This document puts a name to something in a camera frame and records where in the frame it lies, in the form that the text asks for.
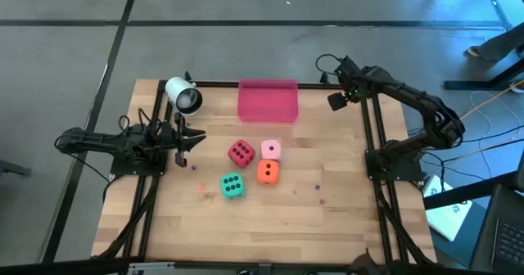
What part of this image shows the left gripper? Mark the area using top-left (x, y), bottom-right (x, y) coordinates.
top-left (160, 113), bottom-right (207, 168)

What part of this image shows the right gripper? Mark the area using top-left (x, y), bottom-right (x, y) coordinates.
top-left (327, 55), bottom-right (372, 112)

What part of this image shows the large red foam die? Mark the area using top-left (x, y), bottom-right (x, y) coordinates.
top-left (228, 139), bottom-right (257, 169)

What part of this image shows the large green foam die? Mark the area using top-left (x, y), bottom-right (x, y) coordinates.
top-left (219, 172), bottom-right (246, 201)

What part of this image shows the pink translucent plastic bin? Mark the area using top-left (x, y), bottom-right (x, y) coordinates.
top-left (237, 78), bottom-right (299, 124)

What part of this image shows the large pink foam die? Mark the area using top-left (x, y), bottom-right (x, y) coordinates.
top-left (260, 139), bottom-right (282, 162)

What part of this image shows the large orange foam die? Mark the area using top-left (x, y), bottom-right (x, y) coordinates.
top-left (256, 159), bottom-right (281, 187)

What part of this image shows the black desk foot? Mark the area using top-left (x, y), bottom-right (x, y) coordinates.
top-left (444, 56), bottom-right (524, 91)

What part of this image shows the white printed box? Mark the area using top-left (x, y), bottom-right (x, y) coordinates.
top-left (423, 174), bottom-right (474, 242)

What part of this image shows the black desk beam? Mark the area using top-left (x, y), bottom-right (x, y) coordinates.
top-left (423, 170), bottom-right (519, 210)

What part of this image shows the person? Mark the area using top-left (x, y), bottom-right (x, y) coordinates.
top-left (466, 20), bottom-right (524, 62)

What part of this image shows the grey chair leg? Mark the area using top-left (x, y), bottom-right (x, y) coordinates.
top-left (0, 159), bottom-right (32, 177)

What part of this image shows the grey desk leg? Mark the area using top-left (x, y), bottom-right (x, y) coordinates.
top-left (481, 0), bottom-right (515, 33)

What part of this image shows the black laptop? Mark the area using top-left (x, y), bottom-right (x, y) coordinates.
top-left (470, 183), bottom-right (524, 274)

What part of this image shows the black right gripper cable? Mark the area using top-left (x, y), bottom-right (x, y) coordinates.
top-left (314, 53), bottom-right (343, 78)

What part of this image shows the black aluminium table frame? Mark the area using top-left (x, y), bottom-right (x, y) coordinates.
top-left (92, 70), bottom-right (439, 275)

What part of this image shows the silver metal bracket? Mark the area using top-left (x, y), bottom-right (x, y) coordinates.
top-left (129, 261), bottom-right (175, 273)

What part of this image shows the yellow floor cable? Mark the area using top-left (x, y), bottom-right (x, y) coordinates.
top-left (458, 78), bottom-right (524, 120)

